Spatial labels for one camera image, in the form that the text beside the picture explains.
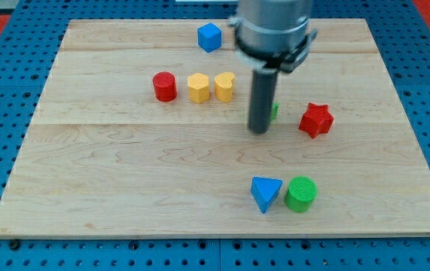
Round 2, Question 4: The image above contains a red cylinder block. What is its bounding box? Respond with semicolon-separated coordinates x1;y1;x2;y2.
152;72;178;102

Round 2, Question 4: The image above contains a blue triangle block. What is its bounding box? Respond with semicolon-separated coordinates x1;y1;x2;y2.
250;176;282;213

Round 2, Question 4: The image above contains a yellow hexagon block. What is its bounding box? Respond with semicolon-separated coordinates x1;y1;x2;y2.
187;73;210;104

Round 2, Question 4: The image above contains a red star block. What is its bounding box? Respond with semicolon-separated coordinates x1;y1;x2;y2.
298;102;334;139

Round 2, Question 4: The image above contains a green cylinder block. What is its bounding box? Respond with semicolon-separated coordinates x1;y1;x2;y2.
285;175;318;212

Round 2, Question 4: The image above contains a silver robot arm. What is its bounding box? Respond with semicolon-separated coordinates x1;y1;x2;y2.
228;0;317;74

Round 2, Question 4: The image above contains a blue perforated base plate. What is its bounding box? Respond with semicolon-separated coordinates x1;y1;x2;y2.
0;0;430;270

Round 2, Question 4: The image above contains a green star block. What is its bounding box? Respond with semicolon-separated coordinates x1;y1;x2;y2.
270;102;279;122

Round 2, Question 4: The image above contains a blue cube block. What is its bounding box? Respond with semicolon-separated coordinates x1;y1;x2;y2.
197;23;222;53

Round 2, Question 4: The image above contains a light wooden board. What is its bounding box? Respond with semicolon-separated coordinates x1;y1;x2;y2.
0;19;430;239

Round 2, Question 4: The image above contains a yellow heart block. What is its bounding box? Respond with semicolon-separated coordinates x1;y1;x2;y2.
214;72;235;102

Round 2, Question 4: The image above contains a grey cylindrical pointer tool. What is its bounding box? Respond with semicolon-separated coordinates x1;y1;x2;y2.
248;69;278;134

